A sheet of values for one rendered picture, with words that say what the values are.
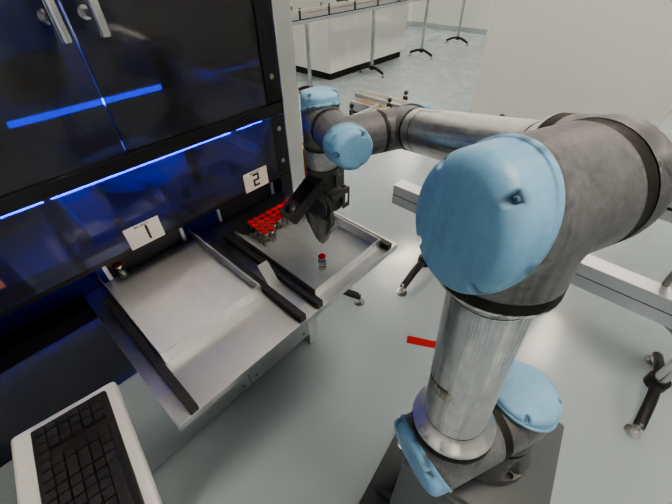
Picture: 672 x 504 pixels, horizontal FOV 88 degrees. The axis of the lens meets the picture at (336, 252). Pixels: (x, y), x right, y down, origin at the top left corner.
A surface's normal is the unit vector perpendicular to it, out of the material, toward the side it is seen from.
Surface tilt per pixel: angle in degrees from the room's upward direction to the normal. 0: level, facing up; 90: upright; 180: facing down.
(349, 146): 90
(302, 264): 0
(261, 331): 0
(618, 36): 90
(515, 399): 8
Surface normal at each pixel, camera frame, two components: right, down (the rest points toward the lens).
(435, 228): -0.92, 0.17
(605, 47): -0.68, 0.50
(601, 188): 0.29, -0.02
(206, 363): -0.02, -0.74
